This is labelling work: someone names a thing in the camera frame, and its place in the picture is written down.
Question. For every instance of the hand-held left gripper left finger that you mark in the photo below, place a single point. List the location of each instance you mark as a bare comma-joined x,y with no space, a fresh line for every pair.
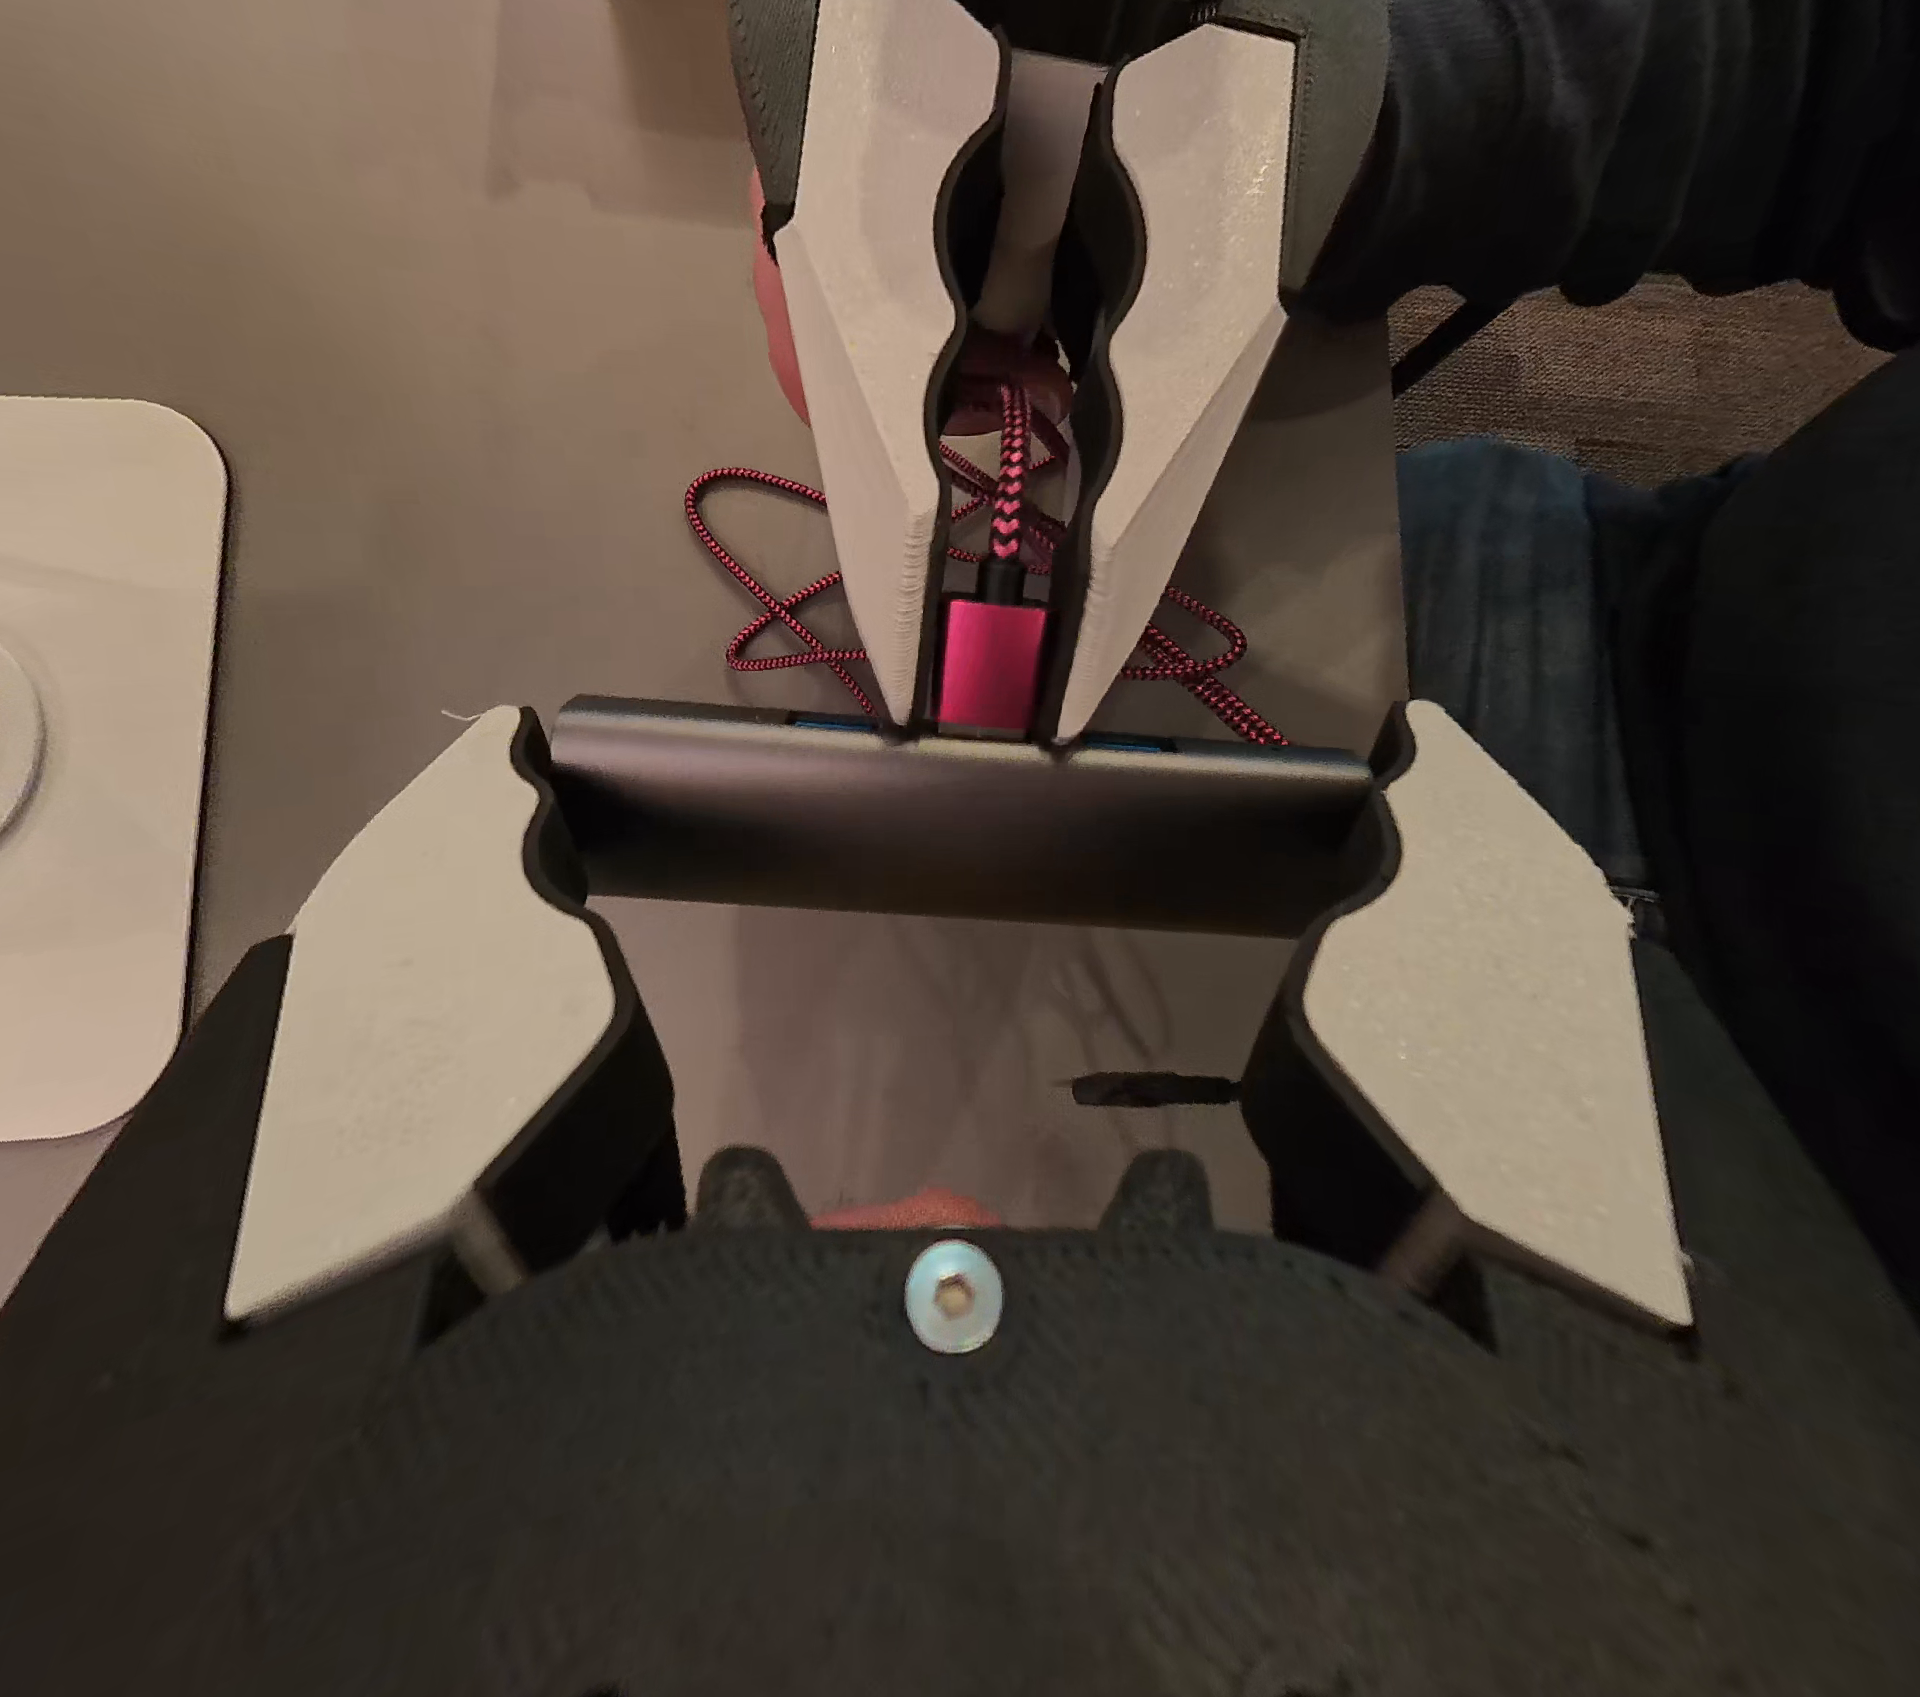
420,1022

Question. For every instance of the dark grey usb hub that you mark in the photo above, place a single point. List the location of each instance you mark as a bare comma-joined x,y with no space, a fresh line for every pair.
961,826

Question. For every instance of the person's right forearm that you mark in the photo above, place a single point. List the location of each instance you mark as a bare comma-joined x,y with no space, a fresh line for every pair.
1620,76

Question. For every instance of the person's right hand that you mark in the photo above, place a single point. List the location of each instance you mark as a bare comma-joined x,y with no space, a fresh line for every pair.
780,333

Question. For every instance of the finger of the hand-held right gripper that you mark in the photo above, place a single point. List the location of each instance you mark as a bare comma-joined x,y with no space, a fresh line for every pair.
870,273
1215,273

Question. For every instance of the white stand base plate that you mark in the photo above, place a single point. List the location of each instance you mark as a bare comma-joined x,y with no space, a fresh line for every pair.
105,753

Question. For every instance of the black floor stand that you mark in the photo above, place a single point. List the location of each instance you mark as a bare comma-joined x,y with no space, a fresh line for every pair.
1448,341

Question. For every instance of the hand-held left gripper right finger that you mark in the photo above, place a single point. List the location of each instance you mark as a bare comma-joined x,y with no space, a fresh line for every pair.
1501,1037

